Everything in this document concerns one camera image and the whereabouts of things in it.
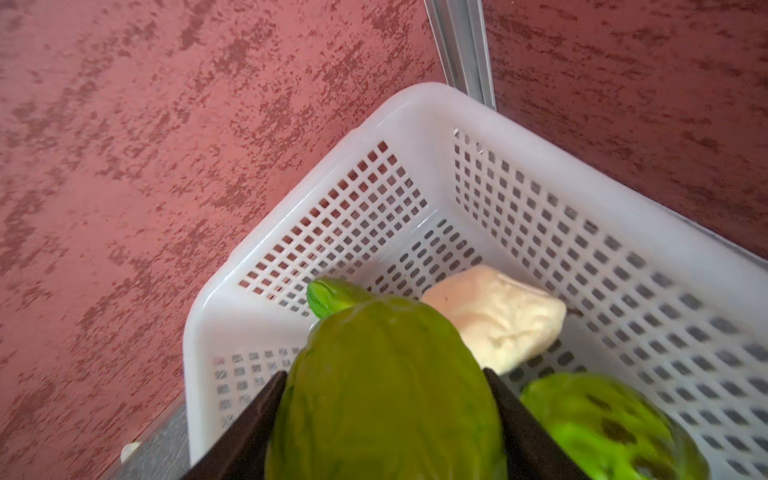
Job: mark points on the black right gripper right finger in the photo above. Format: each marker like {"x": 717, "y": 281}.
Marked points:
{"x": 531, "y": 453}

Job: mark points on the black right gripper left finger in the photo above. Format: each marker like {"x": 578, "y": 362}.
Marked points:
{"x": 241, "y": 451}

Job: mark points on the green spotted custard apple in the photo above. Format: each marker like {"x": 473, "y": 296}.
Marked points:
{"x": 612, "y": 431}

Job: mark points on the pale yellow fruit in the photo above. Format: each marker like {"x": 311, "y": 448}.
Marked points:
{"x": 502, "y": 321}

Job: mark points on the small green kiwi half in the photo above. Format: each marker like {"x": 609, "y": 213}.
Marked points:
{"x": 386, "y": 389}

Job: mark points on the yellow green mango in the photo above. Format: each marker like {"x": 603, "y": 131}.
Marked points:
{"x": 327, "y": 296}

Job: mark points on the white perforated plastic basket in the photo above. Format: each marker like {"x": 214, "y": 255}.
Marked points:
{"x": 433, "y": 183}

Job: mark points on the aluminium corner post right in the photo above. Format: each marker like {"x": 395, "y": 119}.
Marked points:
{"x": 459, "y": 32}

